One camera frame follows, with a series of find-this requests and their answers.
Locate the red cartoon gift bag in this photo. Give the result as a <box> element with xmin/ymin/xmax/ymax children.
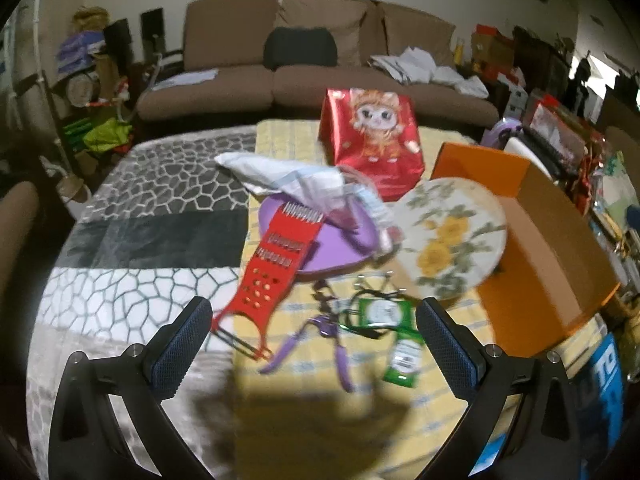
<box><xmin>318</xmin><ymin>87</ymin><xmax>426</xmax><ymax>201</ymax></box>

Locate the large black panel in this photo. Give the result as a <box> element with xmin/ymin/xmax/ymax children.
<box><xmin>103</xmin><ymin>19</ymin><xmax>132</xmax><ymax>68</ymax></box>

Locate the pile of white clothes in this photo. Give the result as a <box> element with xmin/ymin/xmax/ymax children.
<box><xmin>370</xmin><ymin>46</ymin><xmax>490</xmax><ymax>98</ymax></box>

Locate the brown pillow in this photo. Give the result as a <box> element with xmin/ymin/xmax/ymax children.
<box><xmin>272</xmin><ymin>0</ymin><xmax>371</xmax><ymax>67</ymax></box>

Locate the red grater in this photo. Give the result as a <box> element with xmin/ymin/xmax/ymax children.
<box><xmin>211</xmin><ymin>202</ymin><xmax>326</xmax><ymax>361</ymax></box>

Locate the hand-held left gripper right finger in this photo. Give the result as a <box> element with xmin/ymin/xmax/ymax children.
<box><xmin>416</xmin><ymin>297</ymin><xmax>583</xmax><ymax>480</ymax></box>

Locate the grey patterned blanket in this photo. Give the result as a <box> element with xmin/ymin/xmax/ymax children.
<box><xmin>25</xmin><ymin>127</ymin><xmax>261</xmax><ymax>480</ymax></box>

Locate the round floral plate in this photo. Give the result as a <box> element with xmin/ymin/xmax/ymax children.
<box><xmin>391</xmin><ymin>177</ymin><xmax>508</xmax><ymax>302</ymax></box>

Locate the brown chair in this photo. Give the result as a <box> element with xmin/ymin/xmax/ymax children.
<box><xmin>0</xmin><ymin>180</ymin><xmax>41</xmax><ymax>301</ymax></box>

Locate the green cloth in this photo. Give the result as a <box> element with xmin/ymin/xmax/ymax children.
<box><xmin>82</xmin><ymin>120</ymin><xmax>132</xmax><ymax>153</ymax></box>

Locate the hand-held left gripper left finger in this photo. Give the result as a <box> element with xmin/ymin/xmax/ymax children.
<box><xmin>48</xmin><ymin>296</ymin><xmax>221</xmax><ymax>480</ymax></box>

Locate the white paper sheet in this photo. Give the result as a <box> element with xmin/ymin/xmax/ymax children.
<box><xmin>150</xmin><ymin>69</ymin><xmax>219</xmax><ymax>92</ymax></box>

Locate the small black panel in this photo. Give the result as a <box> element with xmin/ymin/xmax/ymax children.
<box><xmin>141</xmin><ymin>7</ymin><xmax>165</xmax><ymax>43</ymax></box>

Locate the blue printed box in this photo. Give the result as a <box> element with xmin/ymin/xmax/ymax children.
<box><xmin>470</xmin><ymin>332</ymin><xmax>626</xmax><ymax>480</ymax></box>

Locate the yellow checkered tablecloth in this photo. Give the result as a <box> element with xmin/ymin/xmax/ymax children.
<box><xmin>232</xmin><ymin>119</ymin><xmax>601</xmax><ymax>480</ymax></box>

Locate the purple round appliance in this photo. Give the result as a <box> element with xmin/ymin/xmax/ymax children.
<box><xmin>482</xmin><ymin>116</ymin><xmax>526</xmax><ymax>148</ymax></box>

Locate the black cushion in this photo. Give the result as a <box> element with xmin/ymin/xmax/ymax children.
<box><xmin>263</xmin><ymin>27</ymin><xmax>339</xmax><ymax>71</ymax></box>

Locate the white plastic bag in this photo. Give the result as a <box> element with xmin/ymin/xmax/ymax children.
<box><xmin>215</xmin><ymin>152</ymin><xmax>403</xmax><ymax>256</ymax></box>

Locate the brown sofa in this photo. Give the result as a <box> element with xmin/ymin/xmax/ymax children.
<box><xmin>136</xmin><ymin>0</ymin><xmax>501</xmax><ymax>126</ymax></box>

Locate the purple plate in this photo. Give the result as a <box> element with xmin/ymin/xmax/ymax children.
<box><xmin>258</xmin><ymin>195</ymin><xmax>381</xmax><ymax>276</ymax></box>

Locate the green packet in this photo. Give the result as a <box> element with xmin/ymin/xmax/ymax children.
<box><xmin>340</xmin><ymin>297</ymin><xmax>416</xmax><ymax>331</ymax></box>
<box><xmin>382</xmin><ymin>332</ymin><xmax>426</xmax><ymax>388</ymax></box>

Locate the purple blue fabric pile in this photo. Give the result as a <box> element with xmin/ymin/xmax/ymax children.
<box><xmin>55</xmin><ymin>30</ymin><xmax>108</xmax><ymax>78</ymax></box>

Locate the yellow stuffed item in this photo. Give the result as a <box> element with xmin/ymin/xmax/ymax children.
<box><xmin>72</xmin><ymin>6</ymin><xmax>111</xmax><ymax>31</ymax></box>

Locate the orange cardboard box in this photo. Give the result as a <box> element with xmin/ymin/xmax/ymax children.
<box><xmin>430</xmin><ymin>142</ymin><xmax>621</xmax><ymax>358</ymax></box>

